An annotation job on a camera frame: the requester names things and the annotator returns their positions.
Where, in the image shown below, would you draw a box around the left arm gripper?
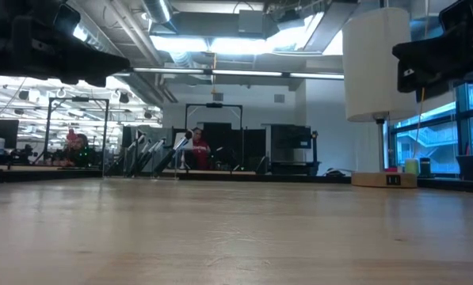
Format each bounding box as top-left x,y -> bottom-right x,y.
0,0 -> 131,89

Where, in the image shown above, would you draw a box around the white cylindrical cup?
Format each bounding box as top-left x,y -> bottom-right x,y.
341,6 -> 419,189

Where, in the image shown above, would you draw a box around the person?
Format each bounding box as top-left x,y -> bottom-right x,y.
63,128 -> 91,168
190,127 -> 212,170

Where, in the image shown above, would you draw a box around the grey cloth cover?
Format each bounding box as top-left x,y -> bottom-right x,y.
129,125 -> 174,174

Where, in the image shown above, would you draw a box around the green cup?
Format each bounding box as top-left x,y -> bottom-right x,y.
403,158 -> 420,177

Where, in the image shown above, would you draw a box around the black tumbler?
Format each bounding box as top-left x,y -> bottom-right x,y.
419,158 -> 432,179

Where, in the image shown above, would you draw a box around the black computer monitor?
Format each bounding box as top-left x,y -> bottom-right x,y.
0,120 -> 20,150

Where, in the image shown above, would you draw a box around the clear acrylic brush organiser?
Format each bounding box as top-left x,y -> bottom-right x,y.
101,134 -> 181,182

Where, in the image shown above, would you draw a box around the black screen on stand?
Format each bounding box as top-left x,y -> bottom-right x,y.
265,123 -> 321,177

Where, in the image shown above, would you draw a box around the ceiling light strip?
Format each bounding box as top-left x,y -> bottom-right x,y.
132,66 -> 345,80

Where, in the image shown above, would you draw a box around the grey ceiling box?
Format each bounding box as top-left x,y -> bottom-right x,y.
237,9 -> 265,35

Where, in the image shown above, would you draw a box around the black partition panels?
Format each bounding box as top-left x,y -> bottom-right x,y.
171,122 -> 267,172

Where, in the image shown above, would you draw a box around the black metal frame rig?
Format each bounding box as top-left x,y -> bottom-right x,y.
185,103 -> 244,172
46,96 -> 110,172

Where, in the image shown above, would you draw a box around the dark window frame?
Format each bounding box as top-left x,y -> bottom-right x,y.
386,73 -> 473,178

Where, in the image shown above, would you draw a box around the silver air duct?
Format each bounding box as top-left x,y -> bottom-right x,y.
140,0 -> 173,25

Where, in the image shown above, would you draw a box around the powder makeup brush black handle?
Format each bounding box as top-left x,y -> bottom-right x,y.
152,130 -> 194,178

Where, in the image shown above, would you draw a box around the black table edge rail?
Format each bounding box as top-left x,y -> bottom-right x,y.
0,169 -> 473,195

